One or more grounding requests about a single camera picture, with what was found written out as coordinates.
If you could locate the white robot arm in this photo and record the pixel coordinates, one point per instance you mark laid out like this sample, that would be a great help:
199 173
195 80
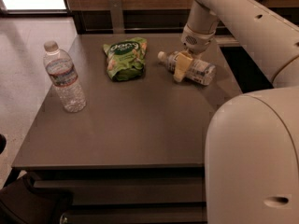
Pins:
252 141

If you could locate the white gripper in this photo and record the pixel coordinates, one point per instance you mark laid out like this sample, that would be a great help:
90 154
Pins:
197 43

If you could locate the white labelled water bottle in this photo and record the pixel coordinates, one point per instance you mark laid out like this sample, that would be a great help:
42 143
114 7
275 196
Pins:
200 71

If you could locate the left metal wall bracket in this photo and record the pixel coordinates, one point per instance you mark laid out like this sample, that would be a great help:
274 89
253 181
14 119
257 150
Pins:
116 15

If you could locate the grey drawer cabinet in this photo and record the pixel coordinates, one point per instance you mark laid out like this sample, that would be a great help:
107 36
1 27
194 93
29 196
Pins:
135 153

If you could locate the clear upright water bottle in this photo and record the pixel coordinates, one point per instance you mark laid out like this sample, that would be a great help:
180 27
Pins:
64 77

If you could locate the dark robot base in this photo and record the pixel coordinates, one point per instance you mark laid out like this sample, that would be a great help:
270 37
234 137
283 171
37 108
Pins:
22 203

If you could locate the green snack bag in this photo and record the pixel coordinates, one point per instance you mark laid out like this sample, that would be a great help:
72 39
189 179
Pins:
126 59

